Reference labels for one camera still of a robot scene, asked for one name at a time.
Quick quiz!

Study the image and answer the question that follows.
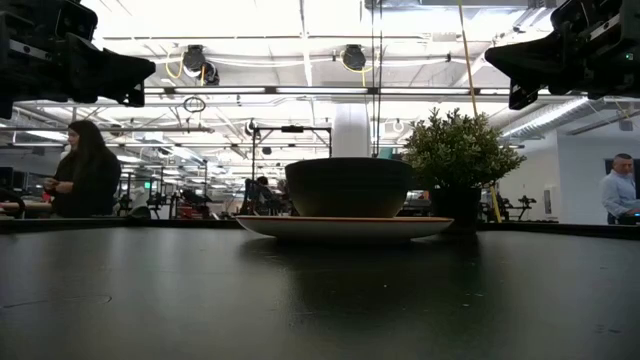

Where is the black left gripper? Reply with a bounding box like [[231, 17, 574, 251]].
[[0, 0, 158, 121]]

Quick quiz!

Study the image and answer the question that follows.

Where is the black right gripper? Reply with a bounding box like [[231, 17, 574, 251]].
[[482, 0, 640, 111]]

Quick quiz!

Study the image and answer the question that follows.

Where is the black ribbed bowl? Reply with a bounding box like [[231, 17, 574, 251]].
[[284, 157, 416, 219]]

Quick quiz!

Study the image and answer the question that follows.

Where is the small green potted plant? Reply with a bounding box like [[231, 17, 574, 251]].
[[401, 106, 528, 234]]

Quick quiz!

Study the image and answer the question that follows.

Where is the person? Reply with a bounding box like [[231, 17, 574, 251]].
[[241, 175, 282, 217], [41, 119, 123, 219], [599, 152, 640, 226]]

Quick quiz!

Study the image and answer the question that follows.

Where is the black equipment stand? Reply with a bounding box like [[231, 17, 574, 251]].
[[498, 194, 539, 222]]

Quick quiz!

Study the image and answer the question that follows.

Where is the yellow round plate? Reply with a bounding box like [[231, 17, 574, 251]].
[[234, 214, 456, 245]]

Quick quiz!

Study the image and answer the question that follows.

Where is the silver ceiling duct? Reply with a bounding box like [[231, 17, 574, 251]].
[[499, 94, 591, 140]]

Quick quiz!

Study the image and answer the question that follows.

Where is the yellow cable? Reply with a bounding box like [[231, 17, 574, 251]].
[[456, 0, 480, 119]]

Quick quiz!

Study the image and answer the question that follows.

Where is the hanging black cable loop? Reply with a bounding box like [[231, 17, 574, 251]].
[[182, 95, 208, 114]]

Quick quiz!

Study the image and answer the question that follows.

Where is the black ceiling cable reel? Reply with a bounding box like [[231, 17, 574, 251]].
[[341, 43, 368, 72], [181, 44, 222, 87]]

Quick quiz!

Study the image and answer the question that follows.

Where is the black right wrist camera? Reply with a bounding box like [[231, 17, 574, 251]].
[[548, 0, 609, 32]]

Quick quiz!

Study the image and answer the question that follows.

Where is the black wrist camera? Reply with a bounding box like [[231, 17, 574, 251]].
[[51, 0, 100, 42], [548, 0, 609, 32]]

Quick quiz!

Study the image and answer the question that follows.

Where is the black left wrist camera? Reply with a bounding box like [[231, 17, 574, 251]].
[[51, 0, 100, 42]]

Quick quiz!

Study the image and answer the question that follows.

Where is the yellow post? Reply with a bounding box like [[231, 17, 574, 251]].
[[491, 184, 504, 224]]

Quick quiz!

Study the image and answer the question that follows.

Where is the black table frame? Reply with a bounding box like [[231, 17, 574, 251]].
[[0, 216, 640, 239]]

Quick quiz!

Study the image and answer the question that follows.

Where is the thin black cable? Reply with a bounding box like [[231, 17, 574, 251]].
[[376, 0, 384, 157]]

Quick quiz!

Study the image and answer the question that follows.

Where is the black frame rig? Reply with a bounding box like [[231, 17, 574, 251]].
[[250, 124, 334, 201]]

